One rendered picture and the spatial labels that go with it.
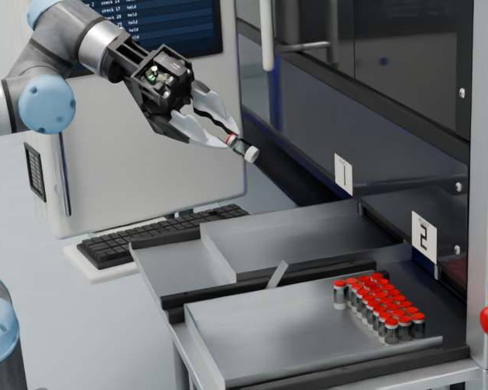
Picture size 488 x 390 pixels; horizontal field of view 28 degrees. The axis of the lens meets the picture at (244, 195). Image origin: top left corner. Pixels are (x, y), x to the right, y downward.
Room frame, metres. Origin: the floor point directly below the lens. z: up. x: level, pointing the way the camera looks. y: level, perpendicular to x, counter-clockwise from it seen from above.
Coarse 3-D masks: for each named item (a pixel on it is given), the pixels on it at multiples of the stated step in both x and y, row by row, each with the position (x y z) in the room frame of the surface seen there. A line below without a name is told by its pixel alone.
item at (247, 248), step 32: (224, 224) 1.82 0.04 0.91; (256, 224) 1.84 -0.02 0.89; (288, 224) 1.86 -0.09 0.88; (320, 224) 1.85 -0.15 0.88; (352, 224) 1.83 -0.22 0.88; (224, 256) 1.64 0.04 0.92; (256, 256) 1.70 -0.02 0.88; (288, 256) 1.70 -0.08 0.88; (320, 256) 1.69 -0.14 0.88; (352, 256) 1.62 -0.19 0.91; (384, 256) 1.64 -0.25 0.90
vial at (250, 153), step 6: (234, 138) 1.29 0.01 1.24; (240, 138) 1.30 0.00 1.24; (228, 144) 1.29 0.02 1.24; (234, 144) 1.29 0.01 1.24; (240, 144) 1.29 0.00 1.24; (246, 144) 1.29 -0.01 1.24; (234, 150) 1.29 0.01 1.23; (240, 150) 1.28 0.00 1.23; (246, 150) 1.28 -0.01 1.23; (252, 150) 1.28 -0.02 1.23; (258, 150) 1.28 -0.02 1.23; (246, 156) 1.28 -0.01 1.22; (252, 156) 1.27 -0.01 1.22
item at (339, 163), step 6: (336, 156) 1.79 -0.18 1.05; (336, 162) 1.79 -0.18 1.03; (342, 162) 1.75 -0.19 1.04; (336, 168) 1.79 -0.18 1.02; (342, 168) 1.76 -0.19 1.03; (348, 168) 1.73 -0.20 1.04; (336, 174) 1.79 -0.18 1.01; (342, 174) 1.76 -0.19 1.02; (348, 174) 1.73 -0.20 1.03; (336, 180) 1.79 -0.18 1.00; (342, 180) 1.76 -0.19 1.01; (348, 180) 1.73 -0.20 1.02; (342, 186) 1.76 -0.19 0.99; (348, 186) 1.73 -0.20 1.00; (348, 192) 1.73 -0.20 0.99
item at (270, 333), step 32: (288, 288) 1.50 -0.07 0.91; (320, 288) 1.51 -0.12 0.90; (192, 320) 1.39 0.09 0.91; (224, 320) 1.45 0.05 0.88; (256, 320) 1.44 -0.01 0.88; (288, 320) 1.43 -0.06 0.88; (320, 320) 1.43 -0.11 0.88; (352, 320) 1.42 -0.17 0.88; (224, 352) 1.34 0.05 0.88; (256, 352) 1.34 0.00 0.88; (288, 352) 1.33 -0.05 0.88; (320, 352) 1.32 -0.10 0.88; (352, 352) 1.32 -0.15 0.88; (384, 352) 1.27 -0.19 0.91; (224, 384) 1.21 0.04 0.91; (256, 384) 1.21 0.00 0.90
